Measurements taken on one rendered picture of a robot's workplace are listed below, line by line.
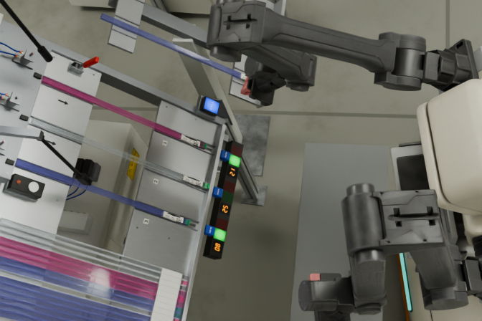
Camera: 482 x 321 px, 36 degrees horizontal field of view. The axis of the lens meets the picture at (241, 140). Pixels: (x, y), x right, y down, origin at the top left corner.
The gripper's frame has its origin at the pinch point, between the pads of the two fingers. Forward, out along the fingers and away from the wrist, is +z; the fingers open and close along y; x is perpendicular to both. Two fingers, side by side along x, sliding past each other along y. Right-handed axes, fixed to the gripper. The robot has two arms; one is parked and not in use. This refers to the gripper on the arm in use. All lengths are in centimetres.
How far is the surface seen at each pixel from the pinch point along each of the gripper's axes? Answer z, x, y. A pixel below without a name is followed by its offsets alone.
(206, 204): 18.4, 5.5, 26.0
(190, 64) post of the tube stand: 32.4, -1.6, -18.5
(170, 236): 20.5, -1.9, 36.9
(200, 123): 20.2, -0.3, 3.7
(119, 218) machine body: 55, -3, 27
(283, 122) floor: 69, 59, -33
